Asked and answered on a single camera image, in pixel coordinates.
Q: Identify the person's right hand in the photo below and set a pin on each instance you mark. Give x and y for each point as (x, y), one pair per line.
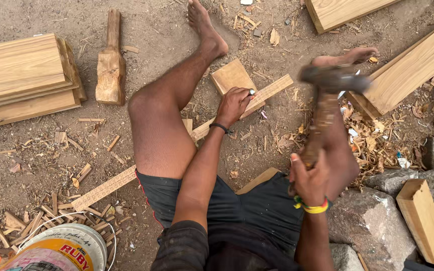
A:
(311, 180)

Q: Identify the person's left hand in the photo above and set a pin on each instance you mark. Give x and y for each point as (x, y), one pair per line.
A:
(232, 107)

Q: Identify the person's left fingers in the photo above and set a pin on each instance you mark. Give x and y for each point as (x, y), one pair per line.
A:
(241, 94)

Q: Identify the metal capped chisel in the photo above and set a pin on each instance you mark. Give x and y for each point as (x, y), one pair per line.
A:
(251, 92)

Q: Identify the square wooden block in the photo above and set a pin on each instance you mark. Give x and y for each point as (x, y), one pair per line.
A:
(232, 77)

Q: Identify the black wristband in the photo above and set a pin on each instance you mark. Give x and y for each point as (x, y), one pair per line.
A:
(220, 127)

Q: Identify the small wooden wedge piece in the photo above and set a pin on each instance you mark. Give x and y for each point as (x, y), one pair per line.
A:
(187, 126)

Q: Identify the person's left leg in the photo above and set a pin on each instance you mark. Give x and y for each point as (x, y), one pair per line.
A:
(164, 113)

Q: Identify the wooden seat board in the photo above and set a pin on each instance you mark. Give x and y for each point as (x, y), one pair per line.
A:
(256, 181)

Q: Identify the black shorts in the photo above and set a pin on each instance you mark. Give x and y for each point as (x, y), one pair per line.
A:
(247, 207)

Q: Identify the thick light wooden plank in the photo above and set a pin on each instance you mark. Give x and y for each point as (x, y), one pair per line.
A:
(337, 11)

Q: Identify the yellow green red wristband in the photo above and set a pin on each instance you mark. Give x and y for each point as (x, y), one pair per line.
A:
(311, 206)

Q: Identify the wooden mallet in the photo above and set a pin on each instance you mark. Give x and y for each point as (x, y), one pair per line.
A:
(110, 71)

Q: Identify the heap of wood shavings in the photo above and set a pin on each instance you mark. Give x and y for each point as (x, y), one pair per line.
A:
(371, 141)

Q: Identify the dark shirt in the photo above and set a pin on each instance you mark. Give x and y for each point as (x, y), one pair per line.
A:
(202, 248)

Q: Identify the long carved wooden strip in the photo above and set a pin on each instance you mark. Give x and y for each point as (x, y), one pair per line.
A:
(104, 190)

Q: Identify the long wide wooden plank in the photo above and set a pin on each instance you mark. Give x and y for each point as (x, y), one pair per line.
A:
(409, 71)

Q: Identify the flat grey stone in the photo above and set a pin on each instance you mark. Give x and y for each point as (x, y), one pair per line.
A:
(390, 180)

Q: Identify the large pinkish grey stone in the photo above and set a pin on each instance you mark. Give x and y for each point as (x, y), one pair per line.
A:
(371, 226)

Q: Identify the small grey stone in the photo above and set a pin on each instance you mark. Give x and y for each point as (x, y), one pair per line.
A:
(345, 258)

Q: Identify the upright rectangular wooden block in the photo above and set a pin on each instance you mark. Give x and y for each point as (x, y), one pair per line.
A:
(422, 220)

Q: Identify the stack of wooden planks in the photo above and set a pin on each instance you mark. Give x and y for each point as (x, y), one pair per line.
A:
(21, 79)

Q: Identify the white and yellow plastic bucket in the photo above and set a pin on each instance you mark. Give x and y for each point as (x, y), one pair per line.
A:
(60, 248)

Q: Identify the pile of wood offcuts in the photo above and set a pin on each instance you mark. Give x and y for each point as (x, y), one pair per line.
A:
(25, 222)

